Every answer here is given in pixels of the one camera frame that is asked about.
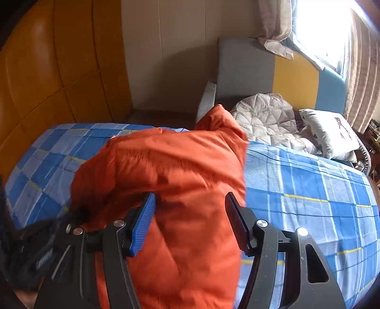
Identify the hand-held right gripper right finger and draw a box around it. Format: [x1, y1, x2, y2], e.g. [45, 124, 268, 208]
[225, 193, 346, 309]

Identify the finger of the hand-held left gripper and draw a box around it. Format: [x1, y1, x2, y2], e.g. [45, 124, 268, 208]
[67, 207, 90, 231]

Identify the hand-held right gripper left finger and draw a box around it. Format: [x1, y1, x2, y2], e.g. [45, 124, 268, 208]
[34, 193, 157, 309]

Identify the orange down jacket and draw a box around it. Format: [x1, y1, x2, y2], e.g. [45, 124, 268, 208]
[71, 104, 250, 309]

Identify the blue plaid bed sheet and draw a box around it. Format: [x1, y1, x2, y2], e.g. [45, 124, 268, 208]
[6, 123, 380, 309]

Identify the grey quilted blanket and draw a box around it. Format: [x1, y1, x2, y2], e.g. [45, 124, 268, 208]
[230, 93, 319, 155]

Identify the dark cloth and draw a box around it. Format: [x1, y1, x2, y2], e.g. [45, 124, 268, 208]
[292, 108, 307, 132]

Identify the white printed pillow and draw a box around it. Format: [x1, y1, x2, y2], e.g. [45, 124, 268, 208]
[298, 108, 361, 160]

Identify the grey mesh bed guard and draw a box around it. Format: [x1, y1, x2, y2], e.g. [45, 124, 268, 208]
[353, 142, 372, 179]

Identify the orange wooden wardrobe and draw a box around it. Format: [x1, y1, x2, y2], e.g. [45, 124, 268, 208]
[0, 0, 133, 185]

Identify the grey yellow blue headboard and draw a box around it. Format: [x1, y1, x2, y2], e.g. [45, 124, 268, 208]
[216, 37, 348, 117]

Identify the cluttered wooden desk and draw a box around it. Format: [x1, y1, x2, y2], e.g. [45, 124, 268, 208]
[366, 118, 380, 141]

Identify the beige cloth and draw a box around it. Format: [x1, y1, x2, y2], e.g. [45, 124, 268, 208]
[262, 35, 326, 71]

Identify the beige striped curtain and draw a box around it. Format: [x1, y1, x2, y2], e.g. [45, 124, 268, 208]
[258, 0, 299, 42]
[344, 8, 380, 135]

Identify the window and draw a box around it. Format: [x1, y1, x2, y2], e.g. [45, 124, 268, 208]
[293, 0, 358, 72]

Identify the grey padded bed rail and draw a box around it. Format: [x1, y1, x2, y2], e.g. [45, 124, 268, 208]
[195, 81, 218, 124]

